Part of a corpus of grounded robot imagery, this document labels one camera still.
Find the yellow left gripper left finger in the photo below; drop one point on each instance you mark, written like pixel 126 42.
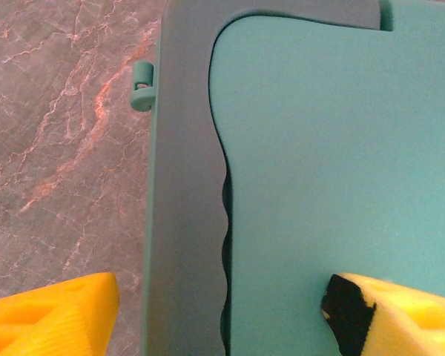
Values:
pixel 41 322

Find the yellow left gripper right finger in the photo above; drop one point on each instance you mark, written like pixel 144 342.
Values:
pixel 404 322

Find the teal plastic storage box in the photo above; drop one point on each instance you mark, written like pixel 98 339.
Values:
pixel 319 148

